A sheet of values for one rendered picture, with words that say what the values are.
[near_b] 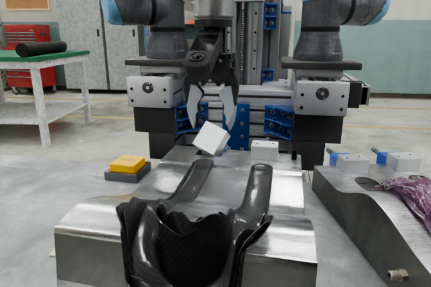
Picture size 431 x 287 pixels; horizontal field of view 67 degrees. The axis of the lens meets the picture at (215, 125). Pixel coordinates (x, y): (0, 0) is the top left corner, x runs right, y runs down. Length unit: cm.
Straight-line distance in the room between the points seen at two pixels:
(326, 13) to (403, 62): 536
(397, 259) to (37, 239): 53
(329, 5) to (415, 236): 72
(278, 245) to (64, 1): 634
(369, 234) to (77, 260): 39
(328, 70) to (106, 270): 82
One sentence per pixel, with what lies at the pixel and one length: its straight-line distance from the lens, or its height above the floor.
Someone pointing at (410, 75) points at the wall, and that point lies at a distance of 644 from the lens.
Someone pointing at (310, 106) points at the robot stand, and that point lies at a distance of 92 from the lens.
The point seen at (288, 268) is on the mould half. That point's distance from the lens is 32.
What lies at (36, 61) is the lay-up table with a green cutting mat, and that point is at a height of 86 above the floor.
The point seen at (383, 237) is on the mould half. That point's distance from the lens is 51.
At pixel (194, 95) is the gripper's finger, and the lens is 63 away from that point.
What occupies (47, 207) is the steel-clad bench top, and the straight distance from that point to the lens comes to 71.
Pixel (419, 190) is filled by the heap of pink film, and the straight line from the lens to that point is 52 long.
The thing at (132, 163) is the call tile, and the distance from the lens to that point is 76.
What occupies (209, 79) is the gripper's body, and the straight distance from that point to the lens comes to 61.
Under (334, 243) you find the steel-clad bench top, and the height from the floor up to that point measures 80.
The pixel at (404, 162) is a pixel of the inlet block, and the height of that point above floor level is 87.
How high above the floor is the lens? 112
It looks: 16 degrees down
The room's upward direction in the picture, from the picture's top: straight up
